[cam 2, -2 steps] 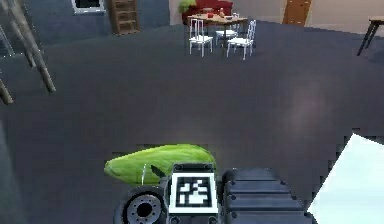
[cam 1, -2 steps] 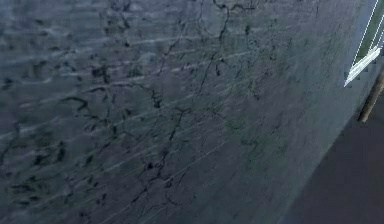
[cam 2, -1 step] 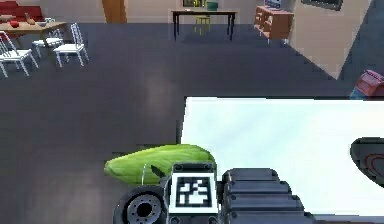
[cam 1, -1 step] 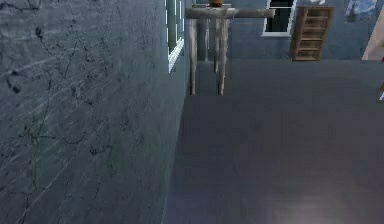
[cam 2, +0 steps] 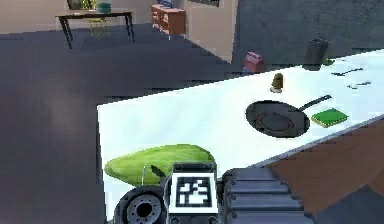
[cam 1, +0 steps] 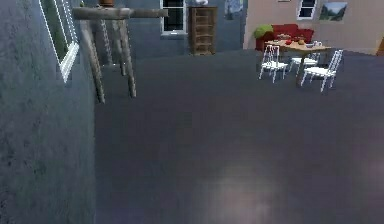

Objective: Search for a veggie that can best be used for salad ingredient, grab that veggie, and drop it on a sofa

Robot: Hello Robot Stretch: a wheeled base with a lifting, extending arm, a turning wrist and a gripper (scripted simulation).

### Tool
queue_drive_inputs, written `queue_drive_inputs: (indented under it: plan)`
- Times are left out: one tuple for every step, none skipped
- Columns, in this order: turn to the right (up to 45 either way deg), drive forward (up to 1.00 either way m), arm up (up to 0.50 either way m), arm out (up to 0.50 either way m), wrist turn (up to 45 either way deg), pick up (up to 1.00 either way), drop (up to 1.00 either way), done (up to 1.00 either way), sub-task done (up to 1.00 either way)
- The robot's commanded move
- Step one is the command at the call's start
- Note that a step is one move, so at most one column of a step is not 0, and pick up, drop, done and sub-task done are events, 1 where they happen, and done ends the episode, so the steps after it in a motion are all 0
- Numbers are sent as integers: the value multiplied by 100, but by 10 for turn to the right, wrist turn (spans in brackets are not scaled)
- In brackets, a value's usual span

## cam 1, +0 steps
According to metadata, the red sofa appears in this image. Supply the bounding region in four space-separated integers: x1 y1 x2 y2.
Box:
255 23 315 52

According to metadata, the brown wooden shelf unit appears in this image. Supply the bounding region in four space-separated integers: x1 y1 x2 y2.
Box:
188 5 218 57

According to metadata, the white slatted chair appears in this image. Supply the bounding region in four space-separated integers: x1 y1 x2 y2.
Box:
300 49 345 93
258 44 289 84
288 52 321 74

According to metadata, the white framed window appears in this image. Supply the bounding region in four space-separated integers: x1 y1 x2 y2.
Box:
159 0 188 36
38 0 81 84
296 0 318 21

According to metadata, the green cushion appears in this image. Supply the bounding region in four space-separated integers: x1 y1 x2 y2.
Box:
253 24 275 40

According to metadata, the light wooden dining table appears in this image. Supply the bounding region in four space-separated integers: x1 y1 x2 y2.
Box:
264 39 333 87

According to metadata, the grey wooden side table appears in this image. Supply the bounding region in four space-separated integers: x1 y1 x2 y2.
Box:
71 6 170 105

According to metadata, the brown wooden furniture edge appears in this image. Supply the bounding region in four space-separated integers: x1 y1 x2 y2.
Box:
375 36 384 57

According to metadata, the blue framed wall picture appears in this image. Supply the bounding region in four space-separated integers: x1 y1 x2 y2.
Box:
224 0 245 21

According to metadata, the landscape wall picture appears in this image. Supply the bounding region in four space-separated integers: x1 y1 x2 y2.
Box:
318 1 348 23

